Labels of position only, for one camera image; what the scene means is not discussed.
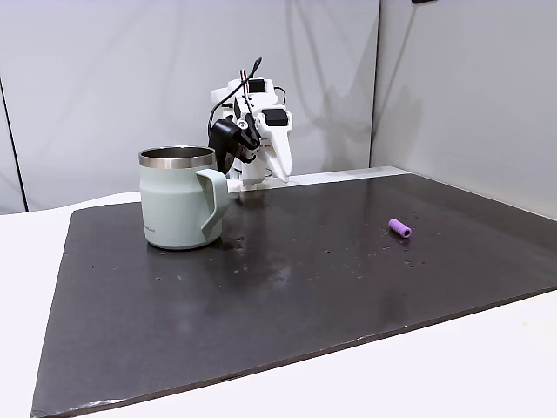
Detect purple pen grip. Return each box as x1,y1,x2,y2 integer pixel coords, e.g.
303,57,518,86
387,218,413,239

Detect pale green steel mug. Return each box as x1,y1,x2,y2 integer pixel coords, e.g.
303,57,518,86
138,146,231,251

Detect dark grey table mat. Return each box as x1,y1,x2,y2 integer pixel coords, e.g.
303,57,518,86
30,172,557,418

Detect black oval camera box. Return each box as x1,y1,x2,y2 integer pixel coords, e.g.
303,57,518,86
207,116,263,173

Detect black camera cable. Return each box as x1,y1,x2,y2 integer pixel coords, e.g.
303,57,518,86
207,57,264,131

